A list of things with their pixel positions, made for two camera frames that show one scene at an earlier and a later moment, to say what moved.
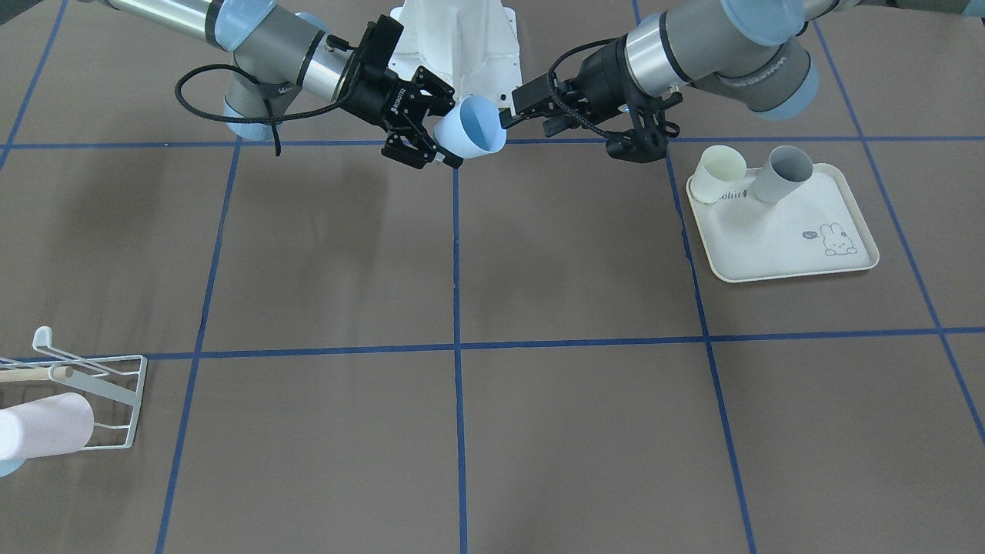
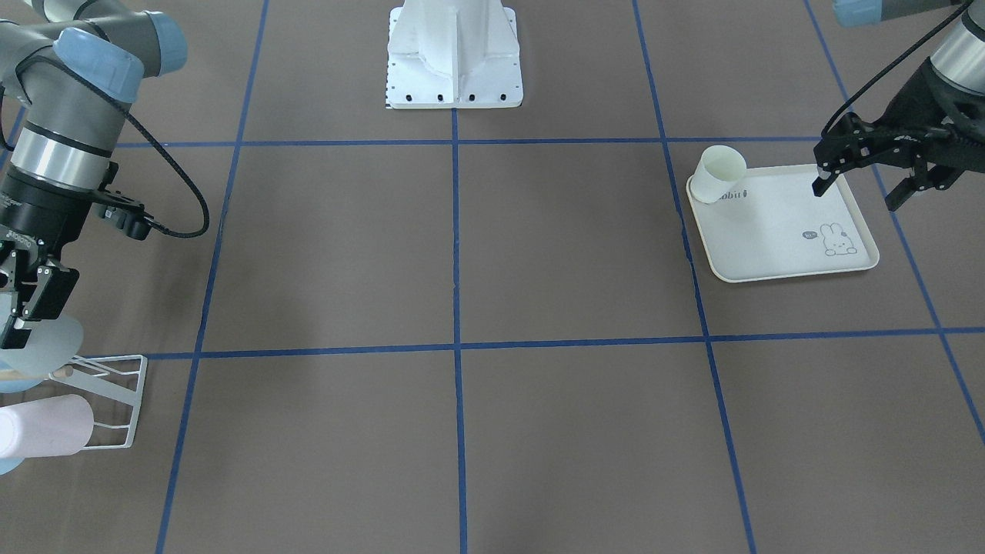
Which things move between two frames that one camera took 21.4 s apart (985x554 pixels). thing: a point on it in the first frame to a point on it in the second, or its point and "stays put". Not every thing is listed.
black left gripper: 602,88 to 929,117
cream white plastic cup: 719,166 stays put
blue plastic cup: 475,128 to 13,382
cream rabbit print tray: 818,228 stays put
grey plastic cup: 786,168 to 51,344
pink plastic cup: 53,425 stays put
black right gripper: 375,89 to 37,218
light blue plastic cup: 8,466 stays put
